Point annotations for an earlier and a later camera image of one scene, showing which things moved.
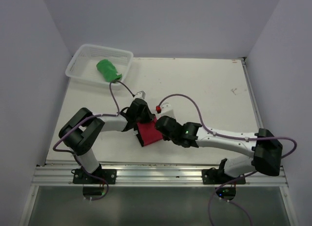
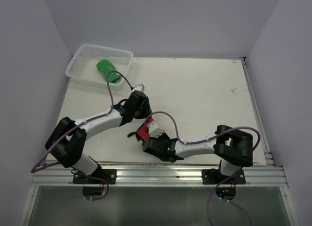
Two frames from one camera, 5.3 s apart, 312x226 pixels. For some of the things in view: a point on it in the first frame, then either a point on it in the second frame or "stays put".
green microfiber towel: (108, 70) stays put
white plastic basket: (83, 65) stays put
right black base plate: (212, 176) stays put
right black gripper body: (166, 138) → (163, 138)
